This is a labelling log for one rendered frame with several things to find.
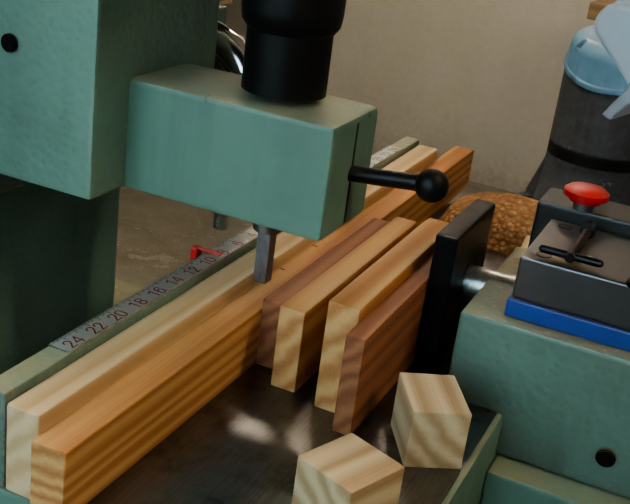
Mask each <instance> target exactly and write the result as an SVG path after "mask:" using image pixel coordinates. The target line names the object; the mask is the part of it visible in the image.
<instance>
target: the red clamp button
mask: <svg viewBox="0 0 630 504"><path fill-rule="evenodd" d="M563 193H564V194H565V195H566V196H568V197H569V199H570V200H571V201H572V202H574V203H577V204H580V205H584V206H591V207H596V206H600V205H601V204H605V203H608V202H609V198H610V194H609V193H608V192H607V190H606V189H605V188H603V187H601V186H599V185H596V184H592V183H588V182H571V183H569V184H567V185H565V187H564V191H563Z"/></svg>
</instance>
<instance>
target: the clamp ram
mask: <svg viewBox="0 0 630 504"><path fill-rule="evenodd" d="M494 210H495V203H493V202H489V201H485V200H481V199H475V200H474V201H473V202H472V203H471V204H470V205H469V206H468V207H466V208H465V209H464V210H463V211H462V212H461V213H460V214H459V215H458V216H456V217H455V218H454V219H453V220H452V221H451V222H450V223H449V224H447V225H446V226H445V227H444V228H443V229H442V230H441V231H440V232H438V233H437V235H436V240H435V245H434V251H433V256H432V262H431V267H430V273H429V278H428V284H427V290H426V295H425V301H424V306H423V312H422V317H421V323H420V328H419V334H418V339H417V345H416V351H415V358H417V359H420V360H423V361H426V362H430V363H435V362H436V361H437V360H438V359H439V357H440V356H441V355H442V354H443V352H444V351H445V350H446V349H447V348H448V346H449V345H450V344H451V343H452V341H453V340H454V339H455V338H456V333H457V328H458V323H459V318H460V313H461V312H462V311H463V309H464V308H465V307H466V306H467V305H468V303H469V302H470V301H471V300H472V299H473V298H474V296H475V295H476V294H477V293H478V292H479V291H480V289H481V288H482V287H483V286H484V285H485V283H486V282H487V281H488V280H492V279H494V280H498V281H501V282H505V283H509V284H512V285H514V284H515V279H516V276H514V275H510V274H506V273H503V272H499V271H496V270H492V269H488V268H485V267H483V264H484V259H485V254H486V249H487V244H488V240H489V235H490V230H491V225H492V220H493V215H494Z"/></svg>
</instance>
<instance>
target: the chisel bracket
mask: <svg viewBox="0 0 630 504"><path fill-rule="evenodd" d="M241 80H242V75H239V74H234V73H230V72H226V71H221V70H217V69H213V68H209V67H204V66H200V65H196V64H191V63H185V64H181V65H177V66H173V67H170V68H166V69H162V70H158V71H155V72H151V73H147V74H143V75H140V76H136V77H133V78H132V79H131V82H130V87H129V105H128V122H127V140H126V158H125V175H124V185H123V186H126V187H129V188H133V189H136V190H140V191H143V192H147V193H150V194H154V195H157V196H161V197H164V198H168V199H171V200H175V201H178V202H182V203H185V204H189V205H192V206H196V207H199V208H203V209H206V210H210V211H213V212H217V213H220V214H224V215H227V216H230V217H234V218H237V219H241V220H244V221H248V222H251V223H253V229H254V230H255V231H256V232H258V233H261V234H265V235H277V234H280V233H281V232H282V231H283V232H286V233H290V234H293V235H297V236H300V237H304V238H307V239H311V240H314V241H320V240H322V239H324V238H325V237H326V236H328V235H329V234H331V233H332V232H334V231H335V230H336V229H338V228H339V227H341V226H342V225H344V224H345V223H347V222H348V221H349V220H351V219H352V218H354V217H355V216H357V215H358V214H359V213H361V212H362V210H363V208H364V202H365V195H366V189H367V184H362V183H355V182H349V181H348V172H349V170H350V167H351V166H353V165H356V166H363V167H370V162H371V155H372V149H373V142H374V135H375V129H376V122H377V115H378V111H377V108H376V107H374V106H373V105H368V104H364V103H360V102H355V101H351V100H347V99H342V98H338V97H334V96H329V95H326V97H325V98H323V99H321V100H317V101H307V102H296V101H283V100H276V99H270V98H266V97H262V96H258V95H255V94H252V93H249V92H247V91H245V90H244V89H243V88H242V87H241Z"/></svg>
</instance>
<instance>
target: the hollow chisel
mask: <svg viewBox="0 0 630 504"><path fill-rule="evenodd" d="M275 243H276V235H265V234H261V233H258V238H257V247H256V256H255V265H254V274H253V281H255V282H259V283H262V284H266V283H267V282H269V281H270V280H271V277H272V268H273V260H274V251H275Z"/></svg>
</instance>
